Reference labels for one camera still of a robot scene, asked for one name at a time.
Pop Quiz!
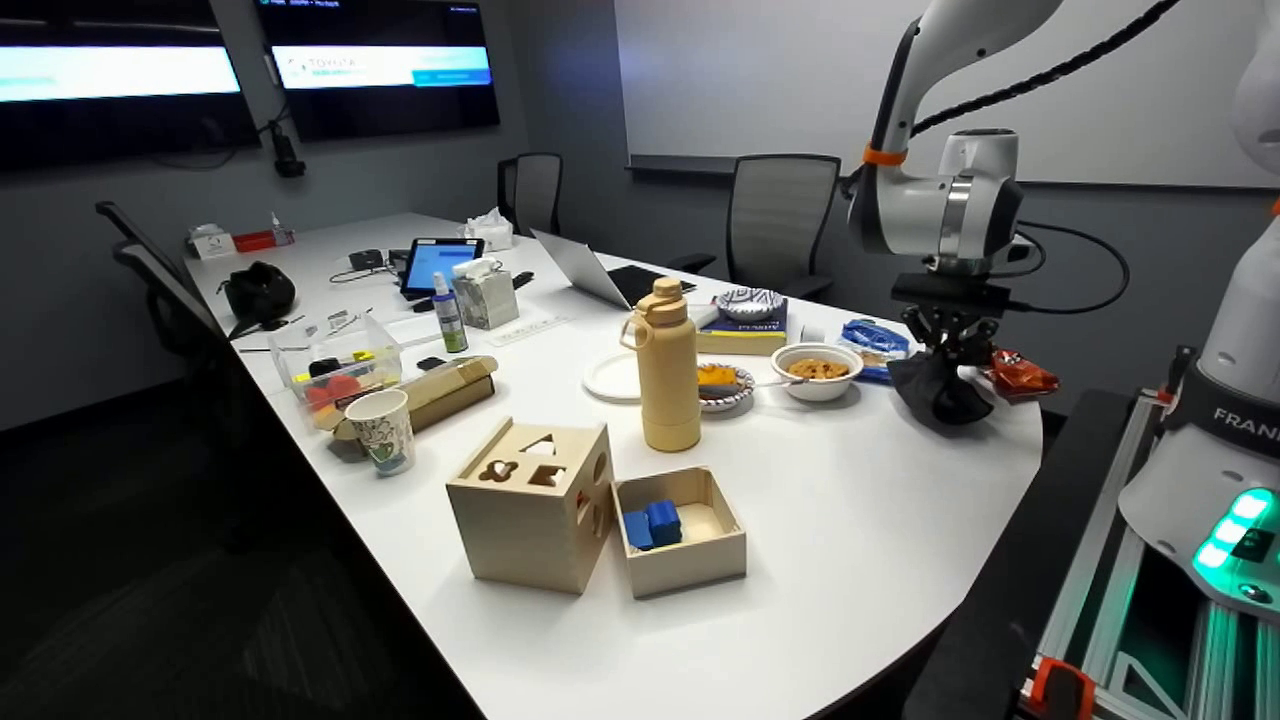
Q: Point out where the hand sanitizer bottle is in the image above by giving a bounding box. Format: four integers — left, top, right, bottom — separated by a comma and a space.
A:
432, 267, 472, 358

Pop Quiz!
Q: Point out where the black cloth towel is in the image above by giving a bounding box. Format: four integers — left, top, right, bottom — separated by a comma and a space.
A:
882, 341, 999, 431

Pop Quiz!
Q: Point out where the white wall whiteboard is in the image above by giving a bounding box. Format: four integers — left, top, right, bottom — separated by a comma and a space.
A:
611, 0, 1280, 194

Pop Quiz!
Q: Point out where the brown wooden rectangular block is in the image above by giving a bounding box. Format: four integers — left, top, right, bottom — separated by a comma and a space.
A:
327, 351, 504, 466

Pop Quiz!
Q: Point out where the clear plastic storage container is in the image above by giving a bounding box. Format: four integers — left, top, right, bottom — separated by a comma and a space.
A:
271, 314, 406, 431

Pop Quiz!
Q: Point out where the small white box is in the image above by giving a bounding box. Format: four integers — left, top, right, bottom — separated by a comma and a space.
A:
183, 219, 240, 264

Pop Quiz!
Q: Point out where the white crumpled cloth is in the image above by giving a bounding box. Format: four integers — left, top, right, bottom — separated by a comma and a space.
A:
465, 204, 516, 253

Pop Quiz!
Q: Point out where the red chips bag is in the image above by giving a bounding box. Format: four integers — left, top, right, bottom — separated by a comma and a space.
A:
988, 350, 1062, 404

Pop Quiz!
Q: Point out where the grey office chair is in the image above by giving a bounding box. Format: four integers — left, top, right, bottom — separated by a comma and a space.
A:
490, 150, 567, 237
673, 150, 848, 305
92, 196, 223, 351

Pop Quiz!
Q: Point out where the wall monitor screen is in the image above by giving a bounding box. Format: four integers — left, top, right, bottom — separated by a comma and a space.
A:
0, 17, 250, 140
257, 0, 504, 136

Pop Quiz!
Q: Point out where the tablet with lit screen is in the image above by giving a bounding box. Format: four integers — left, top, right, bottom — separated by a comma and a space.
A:
395, 233, 488, 300

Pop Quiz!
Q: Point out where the white round plate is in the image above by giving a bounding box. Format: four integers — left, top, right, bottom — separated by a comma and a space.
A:
578, 350, 650, 404

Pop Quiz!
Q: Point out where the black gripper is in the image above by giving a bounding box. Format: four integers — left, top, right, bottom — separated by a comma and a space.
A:
904, 300, 1002, 394

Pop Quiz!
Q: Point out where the wooden open tray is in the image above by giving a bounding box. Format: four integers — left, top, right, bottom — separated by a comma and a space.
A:
607, 460, 750, 599

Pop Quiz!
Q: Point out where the patterned bowl of orange chips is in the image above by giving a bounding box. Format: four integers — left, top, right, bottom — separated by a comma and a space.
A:
692, 358, 761, 417

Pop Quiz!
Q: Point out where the black corrugated cable conduit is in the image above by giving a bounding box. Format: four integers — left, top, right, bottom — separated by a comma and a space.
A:
904, 0, 1184, 140

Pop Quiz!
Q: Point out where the blue pretzel snack bag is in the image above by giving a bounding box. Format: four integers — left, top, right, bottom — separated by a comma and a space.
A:
834, 316, 918, 388

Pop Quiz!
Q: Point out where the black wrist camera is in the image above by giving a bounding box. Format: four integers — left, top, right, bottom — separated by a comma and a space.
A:
887, 272, 1013, 314

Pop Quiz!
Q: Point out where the white tissue box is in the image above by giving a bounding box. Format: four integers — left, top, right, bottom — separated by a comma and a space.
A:
451, 253, 525, 332

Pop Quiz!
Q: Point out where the camera stand pole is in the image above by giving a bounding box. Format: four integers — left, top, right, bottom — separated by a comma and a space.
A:
202, 0, 313, 181

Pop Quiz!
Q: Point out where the black bag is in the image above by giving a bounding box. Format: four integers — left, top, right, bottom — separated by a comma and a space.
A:
214, 257, 301, 332

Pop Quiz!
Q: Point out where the white bowl of pretzels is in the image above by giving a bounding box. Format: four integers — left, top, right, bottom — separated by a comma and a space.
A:
767, 335, 868, 408

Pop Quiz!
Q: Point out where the wooden shape sorter box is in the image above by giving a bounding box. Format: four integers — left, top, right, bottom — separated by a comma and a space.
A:
443, 417, 619, 598

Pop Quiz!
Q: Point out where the dark blue snack box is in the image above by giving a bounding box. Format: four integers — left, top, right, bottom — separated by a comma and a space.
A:
696, 314, 791, 361

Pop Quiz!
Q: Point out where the tan water bottle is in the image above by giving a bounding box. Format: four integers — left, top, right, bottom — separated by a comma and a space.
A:
616, 272, 704, 458

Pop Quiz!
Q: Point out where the printed paper cup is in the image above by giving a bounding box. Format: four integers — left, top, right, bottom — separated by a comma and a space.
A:
340, 385, 421, 481

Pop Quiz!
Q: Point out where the open grey laptop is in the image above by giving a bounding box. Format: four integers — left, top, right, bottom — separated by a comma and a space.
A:
533, 228, 696, 314

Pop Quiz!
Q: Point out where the blue wooden block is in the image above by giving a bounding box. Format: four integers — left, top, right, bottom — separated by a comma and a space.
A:
619, 497, 689, 553

